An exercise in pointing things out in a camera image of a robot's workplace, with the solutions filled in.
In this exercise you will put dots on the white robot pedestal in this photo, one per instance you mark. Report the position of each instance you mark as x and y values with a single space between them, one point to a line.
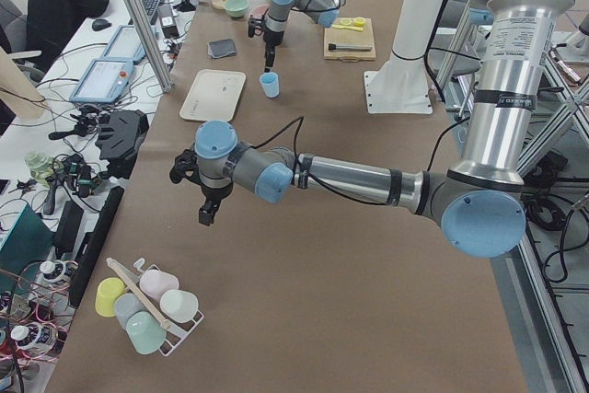
401 84

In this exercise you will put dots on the mint cup on rack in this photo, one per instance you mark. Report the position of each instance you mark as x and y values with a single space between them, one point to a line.
145 332

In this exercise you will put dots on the blue teach pendant far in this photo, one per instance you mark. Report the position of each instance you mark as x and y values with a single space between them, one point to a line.
125 43

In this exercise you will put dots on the grey folded cloth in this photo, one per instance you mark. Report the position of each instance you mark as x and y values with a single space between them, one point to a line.
223 48

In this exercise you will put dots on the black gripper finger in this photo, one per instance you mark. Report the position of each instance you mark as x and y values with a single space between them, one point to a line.
269 58
207 212

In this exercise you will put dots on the yellow plastic knife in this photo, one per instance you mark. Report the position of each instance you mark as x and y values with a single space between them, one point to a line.
348 27

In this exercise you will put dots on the wooden cutting board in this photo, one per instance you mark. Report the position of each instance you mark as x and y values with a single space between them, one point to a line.
349 37

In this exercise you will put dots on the mint green bowl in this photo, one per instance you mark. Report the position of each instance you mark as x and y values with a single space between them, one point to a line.
236 8

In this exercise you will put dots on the blue plastic cup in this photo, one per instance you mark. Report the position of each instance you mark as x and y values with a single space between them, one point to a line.
270 84

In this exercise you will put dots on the yellow cup on rack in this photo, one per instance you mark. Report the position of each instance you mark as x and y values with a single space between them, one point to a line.
108 291

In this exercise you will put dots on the white wire cup rack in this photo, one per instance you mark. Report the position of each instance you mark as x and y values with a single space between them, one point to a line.
156 314

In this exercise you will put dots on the grey cup on rack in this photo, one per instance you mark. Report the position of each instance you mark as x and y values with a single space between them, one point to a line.
126 306

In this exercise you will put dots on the cream rabbit tray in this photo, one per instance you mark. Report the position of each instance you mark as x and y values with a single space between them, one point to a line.
213 96

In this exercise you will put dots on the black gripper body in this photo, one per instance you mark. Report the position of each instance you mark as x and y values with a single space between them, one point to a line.
270 40
215 192

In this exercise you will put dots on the pink bowl of ice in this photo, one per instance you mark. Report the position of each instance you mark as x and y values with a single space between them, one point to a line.
258 12

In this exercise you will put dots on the white cup on rack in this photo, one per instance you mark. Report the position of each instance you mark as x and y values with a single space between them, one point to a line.
181 306

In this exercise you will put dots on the pink cup on rack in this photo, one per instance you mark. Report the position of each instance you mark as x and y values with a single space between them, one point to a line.
154 283

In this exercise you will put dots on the steel muddler black tip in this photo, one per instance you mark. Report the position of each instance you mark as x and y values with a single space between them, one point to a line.
332 47

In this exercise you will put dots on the blue teach pendant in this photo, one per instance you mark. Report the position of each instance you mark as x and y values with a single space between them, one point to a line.
125 43
103 81

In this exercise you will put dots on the blue teach pendant near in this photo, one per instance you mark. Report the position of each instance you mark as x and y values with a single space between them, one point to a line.
103 81

